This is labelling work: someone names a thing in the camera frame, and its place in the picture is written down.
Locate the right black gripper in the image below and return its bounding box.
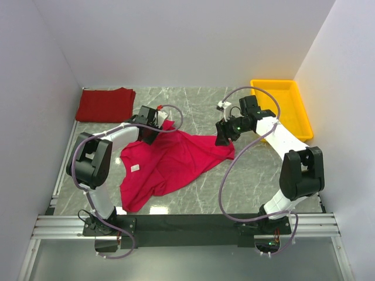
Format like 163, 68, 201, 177
215, 113, 251, 147

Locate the pink t shirt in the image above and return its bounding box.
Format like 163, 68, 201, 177
120, 121, 235, 213

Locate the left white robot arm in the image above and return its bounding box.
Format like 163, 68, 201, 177
66, 106, 168, 235

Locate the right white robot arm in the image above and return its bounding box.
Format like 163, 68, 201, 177
215, 95, 325, 234

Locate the folded dark red t shirt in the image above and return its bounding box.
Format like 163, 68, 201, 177
75, 87, 136, 123

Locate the yellow plastic tray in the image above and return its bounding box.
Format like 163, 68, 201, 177
250, 79, 313, 142

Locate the black base beam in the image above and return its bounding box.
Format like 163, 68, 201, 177
81, 213, 294, 249

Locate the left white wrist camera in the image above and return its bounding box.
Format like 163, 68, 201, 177
156, 105, 168, 129

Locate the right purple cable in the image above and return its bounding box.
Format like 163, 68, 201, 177
219, 85, 299, 257

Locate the purple cable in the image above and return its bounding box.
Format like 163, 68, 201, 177
71, 104, 185, 260
219, 85, 299, 257

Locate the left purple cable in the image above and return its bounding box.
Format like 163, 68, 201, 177
71, 104, 185, 260

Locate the aluminium frame rail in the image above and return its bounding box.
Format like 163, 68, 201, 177
17, 119, 352, 281

